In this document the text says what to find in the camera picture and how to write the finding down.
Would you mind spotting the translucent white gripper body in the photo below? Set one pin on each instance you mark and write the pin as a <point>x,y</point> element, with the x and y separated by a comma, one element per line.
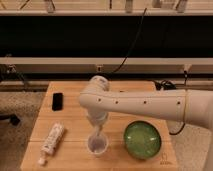
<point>97,122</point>

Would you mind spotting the white sponge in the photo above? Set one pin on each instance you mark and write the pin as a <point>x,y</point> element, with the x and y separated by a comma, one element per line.
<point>97,140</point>

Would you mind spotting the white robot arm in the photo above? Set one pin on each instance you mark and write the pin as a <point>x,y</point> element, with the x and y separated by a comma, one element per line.
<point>193,107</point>

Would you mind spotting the translucent white cup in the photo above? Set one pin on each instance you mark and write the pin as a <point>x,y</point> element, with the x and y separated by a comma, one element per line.
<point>94,150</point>

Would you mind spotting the black smartphone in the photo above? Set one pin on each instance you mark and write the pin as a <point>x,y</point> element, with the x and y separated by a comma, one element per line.
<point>57,101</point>

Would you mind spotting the white toothpaste tube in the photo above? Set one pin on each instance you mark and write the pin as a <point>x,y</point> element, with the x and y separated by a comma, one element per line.
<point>50,143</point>

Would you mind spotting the green plate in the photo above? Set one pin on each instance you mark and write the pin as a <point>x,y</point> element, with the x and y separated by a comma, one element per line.
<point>142,140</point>

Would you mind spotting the black office chair base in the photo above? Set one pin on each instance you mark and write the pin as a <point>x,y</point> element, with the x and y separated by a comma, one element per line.
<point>12,118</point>

